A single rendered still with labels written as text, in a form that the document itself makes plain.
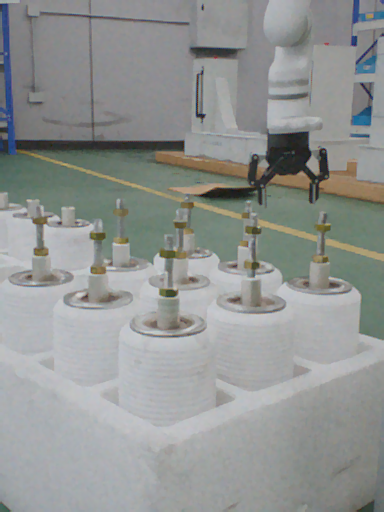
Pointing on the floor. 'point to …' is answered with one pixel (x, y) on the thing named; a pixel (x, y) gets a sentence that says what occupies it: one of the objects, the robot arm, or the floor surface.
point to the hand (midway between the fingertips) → (287, 202)
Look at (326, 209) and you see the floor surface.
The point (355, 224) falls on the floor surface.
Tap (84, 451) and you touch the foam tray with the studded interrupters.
